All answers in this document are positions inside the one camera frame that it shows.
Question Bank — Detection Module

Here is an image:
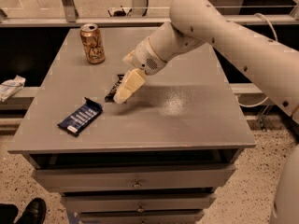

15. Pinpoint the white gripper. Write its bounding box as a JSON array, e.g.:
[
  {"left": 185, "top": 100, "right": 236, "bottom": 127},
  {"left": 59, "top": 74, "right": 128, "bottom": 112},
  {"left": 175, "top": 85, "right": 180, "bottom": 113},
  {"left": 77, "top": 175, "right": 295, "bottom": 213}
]
[{"left": 113, "top": 37, "right": 167, "bottom": 104}]

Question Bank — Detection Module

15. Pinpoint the black chocolate rxbar wrapper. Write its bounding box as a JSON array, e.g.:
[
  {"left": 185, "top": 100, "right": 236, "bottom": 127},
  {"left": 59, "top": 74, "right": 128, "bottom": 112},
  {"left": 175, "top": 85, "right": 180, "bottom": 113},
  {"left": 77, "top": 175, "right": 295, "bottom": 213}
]
[{"left": 105, "top": 74, "right": 124, "bottom": 103}]

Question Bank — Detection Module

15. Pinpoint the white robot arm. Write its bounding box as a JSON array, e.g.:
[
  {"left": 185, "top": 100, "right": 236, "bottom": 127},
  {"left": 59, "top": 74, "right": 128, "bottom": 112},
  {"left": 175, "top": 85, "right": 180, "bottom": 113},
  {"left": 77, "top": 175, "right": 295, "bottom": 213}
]
[{"left": 114, "top": 0, "right": 299, "bottom": 122}]

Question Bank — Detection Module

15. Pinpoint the blue blueberry rxbar wrapper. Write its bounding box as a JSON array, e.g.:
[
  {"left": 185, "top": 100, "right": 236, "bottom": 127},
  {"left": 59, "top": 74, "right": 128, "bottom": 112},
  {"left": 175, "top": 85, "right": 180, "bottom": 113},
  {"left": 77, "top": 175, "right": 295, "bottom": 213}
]
[{"left": 57, "top": 98, "right": 103, "bottom": 136}]

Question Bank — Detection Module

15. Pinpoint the gold soda can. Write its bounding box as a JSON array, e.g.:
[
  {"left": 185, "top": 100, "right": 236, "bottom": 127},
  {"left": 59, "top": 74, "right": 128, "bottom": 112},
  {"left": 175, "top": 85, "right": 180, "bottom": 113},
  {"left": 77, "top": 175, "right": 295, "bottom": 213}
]
[{"left": 80, "top": 23, "right": 106, "bottom": 64}]

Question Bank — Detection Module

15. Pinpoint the grey drawer cabinet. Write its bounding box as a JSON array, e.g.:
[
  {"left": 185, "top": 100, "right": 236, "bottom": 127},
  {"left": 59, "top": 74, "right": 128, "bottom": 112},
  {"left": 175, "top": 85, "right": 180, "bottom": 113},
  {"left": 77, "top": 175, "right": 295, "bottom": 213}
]
[{"left": 7, "top": 26, "right": 257, "bottom": 224}]

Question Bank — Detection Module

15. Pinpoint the top grey drawer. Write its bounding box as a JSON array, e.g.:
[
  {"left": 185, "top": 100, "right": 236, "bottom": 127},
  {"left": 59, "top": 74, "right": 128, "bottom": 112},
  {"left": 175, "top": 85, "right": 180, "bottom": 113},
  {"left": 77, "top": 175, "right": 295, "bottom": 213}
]
[{"left": 32, "top": 164, "right": 235, "bottom": 193}]

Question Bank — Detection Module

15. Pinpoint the grey drawer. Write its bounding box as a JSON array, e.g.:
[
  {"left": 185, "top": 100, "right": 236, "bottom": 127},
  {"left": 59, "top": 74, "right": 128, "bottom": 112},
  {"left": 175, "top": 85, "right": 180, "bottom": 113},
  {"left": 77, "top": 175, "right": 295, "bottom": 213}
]
[
  {"left": 61, "top": 193, "right": 216, "bottom": 213},
  {"left": 32, "top": 164, "right": 235, "bottom": 193},
  {"left": 80, "top": 209, "right": 204, "bottom": 224}
]

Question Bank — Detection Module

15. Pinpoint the middle grey drawer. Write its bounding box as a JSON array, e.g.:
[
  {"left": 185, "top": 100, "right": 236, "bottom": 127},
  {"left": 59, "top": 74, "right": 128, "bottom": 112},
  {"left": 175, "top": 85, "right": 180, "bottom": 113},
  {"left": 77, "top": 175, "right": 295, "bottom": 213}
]
[{"left": 61, "top": 193, "right": 216, "bottom": 213}]

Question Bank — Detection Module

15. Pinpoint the bottom grey drawer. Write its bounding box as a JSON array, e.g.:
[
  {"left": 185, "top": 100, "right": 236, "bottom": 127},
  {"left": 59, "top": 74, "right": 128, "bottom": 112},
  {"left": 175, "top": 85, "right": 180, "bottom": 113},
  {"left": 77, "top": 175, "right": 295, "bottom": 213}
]
[{"left": 80, "top": 209, "right": 204, "bottom": 224}]

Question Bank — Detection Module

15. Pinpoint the black shoe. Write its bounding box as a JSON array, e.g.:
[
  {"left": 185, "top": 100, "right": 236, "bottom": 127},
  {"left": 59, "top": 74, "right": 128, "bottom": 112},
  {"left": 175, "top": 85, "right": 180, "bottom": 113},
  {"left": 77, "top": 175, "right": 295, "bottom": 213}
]
[{"left": 15, "top": 198, "right": 47, "bottom": 224}]

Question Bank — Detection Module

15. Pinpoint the white cable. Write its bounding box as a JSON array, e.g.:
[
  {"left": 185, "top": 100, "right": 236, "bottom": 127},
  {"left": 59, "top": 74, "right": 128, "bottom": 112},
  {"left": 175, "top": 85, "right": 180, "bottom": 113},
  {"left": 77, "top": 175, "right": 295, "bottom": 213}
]
[{"left": 236, "top": 12, "right": 279, "bottom": 108}]

